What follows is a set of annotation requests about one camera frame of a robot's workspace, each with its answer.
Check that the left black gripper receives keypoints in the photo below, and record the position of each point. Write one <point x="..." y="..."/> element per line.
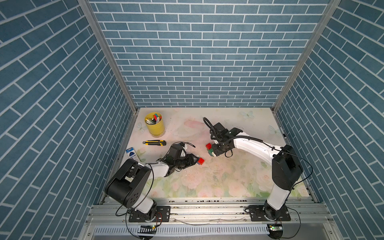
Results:
<point x="189" y="161"/>

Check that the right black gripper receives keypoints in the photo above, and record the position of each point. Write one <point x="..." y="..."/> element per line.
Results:
<point x="216" y="151"/>

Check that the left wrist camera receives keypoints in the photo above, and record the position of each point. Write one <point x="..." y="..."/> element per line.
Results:
<point x="178" y="150"/>

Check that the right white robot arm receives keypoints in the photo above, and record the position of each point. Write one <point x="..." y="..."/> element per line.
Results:
<point x="286" y="167"/>

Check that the yellow pen cup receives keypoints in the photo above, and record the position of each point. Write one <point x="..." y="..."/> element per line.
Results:
<point x="155" y="124"/>

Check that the blue white small box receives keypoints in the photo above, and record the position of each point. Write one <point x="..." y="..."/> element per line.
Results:
<point x="132" y="154"/>

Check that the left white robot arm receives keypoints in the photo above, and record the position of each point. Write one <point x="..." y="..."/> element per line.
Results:
<point x="128" y="183"/>

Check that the aluminium mounting rail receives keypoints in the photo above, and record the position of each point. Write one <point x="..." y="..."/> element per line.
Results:
<point x="189" y="218"/>

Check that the floral table mat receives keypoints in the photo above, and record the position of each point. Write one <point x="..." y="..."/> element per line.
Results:
<point x="236" y="174"/>

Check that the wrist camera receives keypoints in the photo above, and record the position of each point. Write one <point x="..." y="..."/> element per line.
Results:
<point x="221" y="133"/>
<point x="178" y="150"/>

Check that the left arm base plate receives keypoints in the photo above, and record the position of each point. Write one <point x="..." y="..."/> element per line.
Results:
<point x="157" y="214"/>

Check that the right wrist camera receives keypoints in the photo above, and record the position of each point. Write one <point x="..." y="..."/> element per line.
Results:
<point x="221" y="133"/>

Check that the yellow black utility knife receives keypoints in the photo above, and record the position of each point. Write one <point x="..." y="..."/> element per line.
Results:
<point x="155" y="143"/>

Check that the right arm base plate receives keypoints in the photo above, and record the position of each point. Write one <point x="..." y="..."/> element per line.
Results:
<point x="260" y="213"/>

